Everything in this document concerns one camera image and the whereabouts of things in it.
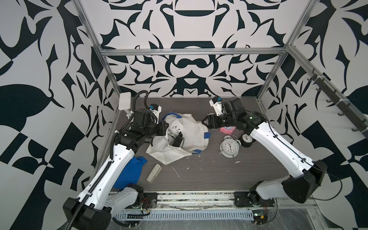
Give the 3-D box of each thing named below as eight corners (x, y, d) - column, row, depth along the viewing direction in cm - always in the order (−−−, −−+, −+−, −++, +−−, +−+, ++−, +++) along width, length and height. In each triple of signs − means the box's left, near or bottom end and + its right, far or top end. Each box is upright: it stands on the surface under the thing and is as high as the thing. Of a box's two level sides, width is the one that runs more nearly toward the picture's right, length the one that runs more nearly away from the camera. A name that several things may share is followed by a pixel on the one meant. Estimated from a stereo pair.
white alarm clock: (216, 153, 92) (217, 150, 89) (224, 134, 100) (225, 131, 97) (234, 161, 89) (236, 159, 85) (240, 142, 97) (242, 138, 94)
